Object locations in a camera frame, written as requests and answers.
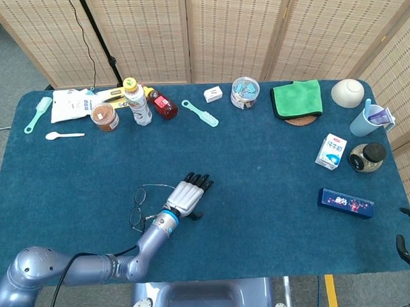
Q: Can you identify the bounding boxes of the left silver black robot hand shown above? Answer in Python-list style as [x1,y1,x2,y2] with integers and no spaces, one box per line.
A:
[164,172,217,223]

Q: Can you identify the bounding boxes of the thin black-framed eyeglasses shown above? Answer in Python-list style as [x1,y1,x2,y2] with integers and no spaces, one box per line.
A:
[127,183,178,234]

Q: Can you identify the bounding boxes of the mint green scrub brush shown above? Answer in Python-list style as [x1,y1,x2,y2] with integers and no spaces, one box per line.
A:
[22,96,54,135]
[181,98,220,129]

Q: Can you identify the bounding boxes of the dark blue printed box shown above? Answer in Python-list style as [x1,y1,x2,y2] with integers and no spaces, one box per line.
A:
[316,185,376,221]

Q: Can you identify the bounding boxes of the red tea bottle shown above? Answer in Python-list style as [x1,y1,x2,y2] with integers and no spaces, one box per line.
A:
[142,85,180,122]

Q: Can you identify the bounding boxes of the grey-blue robot torso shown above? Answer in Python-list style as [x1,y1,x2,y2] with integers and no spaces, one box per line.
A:
[120,277,289,307]

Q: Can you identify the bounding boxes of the white labelled drink bottle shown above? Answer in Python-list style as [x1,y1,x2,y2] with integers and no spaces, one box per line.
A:
[121,76,153,127]

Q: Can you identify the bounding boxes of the small white box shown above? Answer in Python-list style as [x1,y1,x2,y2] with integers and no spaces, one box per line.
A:
[203,86,224,104]

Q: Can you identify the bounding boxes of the glass jar with black lid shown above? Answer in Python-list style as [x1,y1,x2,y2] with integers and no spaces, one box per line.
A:
[347,142,388,174]

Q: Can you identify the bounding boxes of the clear jar of rubber bands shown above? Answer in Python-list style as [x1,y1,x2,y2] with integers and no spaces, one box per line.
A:
[90,102,121,133]

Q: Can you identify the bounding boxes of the yellow flat package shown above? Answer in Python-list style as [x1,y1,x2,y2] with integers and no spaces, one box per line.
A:
[93,88,130,111]

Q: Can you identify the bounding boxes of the clear jar of binder clips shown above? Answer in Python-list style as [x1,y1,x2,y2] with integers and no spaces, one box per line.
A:
[230,75,261,110]

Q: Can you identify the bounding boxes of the metal table leg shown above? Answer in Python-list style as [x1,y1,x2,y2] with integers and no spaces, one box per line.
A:
[282,276,294,307]

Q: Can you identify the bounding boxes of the white blue milk carton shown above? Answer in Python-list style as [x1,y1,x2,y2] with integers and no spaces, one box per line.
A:
[314,133,349,172]

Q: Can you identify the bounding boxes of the brown woven coaster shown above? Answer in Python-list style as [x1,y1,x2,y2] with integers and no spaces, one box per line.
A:
[283,114,318,128]

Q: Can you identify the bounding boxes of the light blue plastic cup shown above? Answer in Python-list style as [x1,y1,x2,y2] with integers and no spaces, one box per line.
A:
[349,103,389,137]

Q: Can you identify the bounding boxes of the purple toothpaste tube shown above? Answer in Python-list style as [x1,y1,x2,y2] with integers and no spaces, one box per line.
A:
[368,106,397,135]

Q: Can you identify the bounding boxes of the white plastic spoon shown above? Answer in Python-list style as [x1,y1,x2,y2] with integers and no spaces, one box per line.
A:
[44,130,86,141]

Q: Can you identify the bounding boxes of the white plastic bag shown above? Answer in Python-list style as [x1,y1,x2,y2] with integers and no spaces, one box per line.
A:
[49,88,97,125]

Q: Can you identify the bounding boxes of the green microfibre cloth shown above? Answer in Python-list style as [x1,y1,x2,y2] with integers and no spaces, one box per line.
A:
[269,79,324,121]

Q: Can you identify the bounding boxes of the bamboo folding screen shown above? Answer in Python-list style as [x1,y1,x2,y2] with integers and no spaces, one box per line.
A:
[0,0,410,217]

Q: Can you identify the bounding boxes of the black tripod pole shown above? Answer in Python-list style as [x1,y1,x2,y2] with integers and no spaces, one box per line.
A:
[77,0,123,88]

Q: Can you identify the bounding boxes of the cream ceramic bowl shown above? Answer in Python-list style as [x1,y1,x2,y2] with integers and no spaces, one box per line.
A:
[330,78,366,109]

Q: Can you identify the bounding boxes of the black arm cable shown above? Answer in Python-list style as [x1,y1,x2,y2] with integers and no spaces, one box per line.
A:
[42,245,140,307]

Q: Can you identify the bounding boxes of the thin black hanging cable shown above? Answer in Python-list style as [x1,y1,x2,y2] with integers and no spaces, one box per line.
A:
[67,0,98,88]

